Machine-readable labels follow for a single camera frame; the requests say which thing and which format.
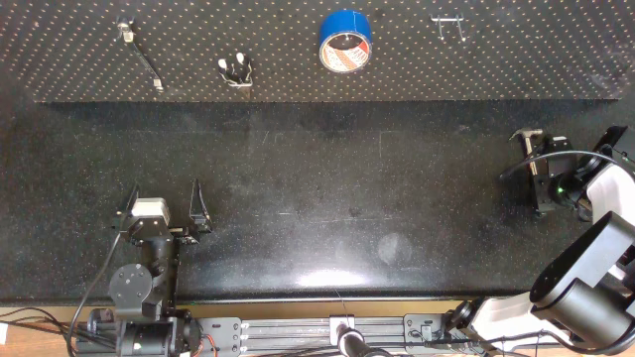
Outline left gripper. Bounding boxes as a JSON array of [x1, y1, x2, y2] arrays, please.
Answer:
[[112, 177, 214, 246]]

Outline wrench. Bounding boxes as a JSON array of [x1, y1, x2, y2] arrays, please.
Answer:
[[117, 27, 164, 94]]

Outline pliers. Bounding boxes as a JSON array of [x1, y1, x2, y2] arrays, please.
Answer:
[[216, 51, 254, 100]]

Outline roll of blue tape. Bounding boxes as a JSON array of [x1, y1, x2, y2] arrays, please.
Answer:
[[317, 9, 374, 74]]

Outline hammer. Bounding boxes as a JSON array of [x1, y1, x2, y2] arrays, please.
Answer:
[[509, 127, 547, 219]]

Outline black pegboard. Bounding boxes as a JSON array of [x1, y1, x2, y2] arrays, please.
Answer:
[[0, 0, 635, 104]]

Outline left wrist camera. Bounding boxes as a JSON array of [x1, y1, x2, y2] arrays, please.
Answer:
[[129, 196, 171, 219]]

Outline thin black wires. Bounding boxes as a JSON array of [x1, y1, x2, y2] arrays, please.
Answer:
[[0, 306, 118, 348]]

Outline mounting rail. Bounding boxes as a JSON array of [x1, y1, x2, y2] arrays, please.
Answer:
[[73, 299, 477, 357]]

